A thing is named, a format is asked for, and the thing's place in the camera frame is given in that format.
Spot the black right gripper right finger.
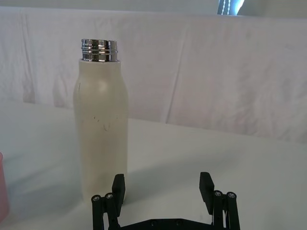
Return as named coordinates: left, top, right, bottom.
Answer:
left=200, top=172, right=241, bottom=230

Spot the white table cloth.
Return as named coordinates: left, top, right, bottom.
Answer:
left=0, top=99, right=307, bottom=230

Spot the cream vacuum bottle steel neck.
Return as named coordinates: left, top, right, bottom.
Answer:
left=73, top=38, right=129, bottom=204

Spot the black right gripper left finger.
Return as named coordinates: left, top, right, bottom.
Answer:
left=90, top=173, right=127, bottom=230

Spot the white curtain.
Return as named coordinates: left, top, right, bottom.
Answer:
left=0, top=0, right=307, bottom=146

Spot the pink plastic cup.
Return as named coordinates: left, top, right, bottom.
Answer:
left=0, top=151, right=10, bottom=215

